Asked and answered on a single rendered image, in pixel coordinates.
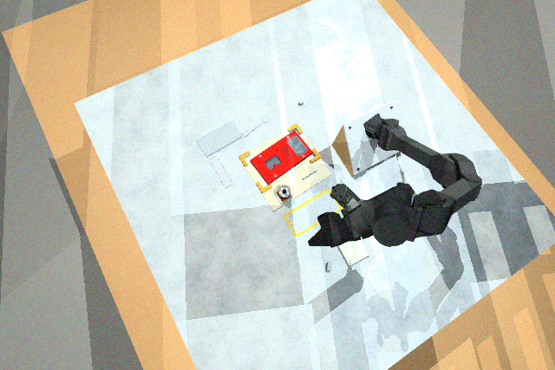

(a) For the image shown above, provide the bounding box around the black wheel with grey hub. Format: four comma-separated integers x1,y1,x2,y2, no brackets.
278,186,291,199

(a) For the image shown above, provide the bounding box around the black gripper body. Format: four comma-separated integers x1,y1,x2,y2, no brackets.
317,198,375,248

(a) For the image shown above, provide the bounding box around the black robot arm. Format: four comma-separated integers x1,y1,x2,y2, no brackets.
330,114,482,247

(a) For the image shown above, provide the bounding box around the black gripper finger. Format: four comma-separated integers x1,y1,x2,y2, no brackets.
308,228,329,246
348,234,361,242

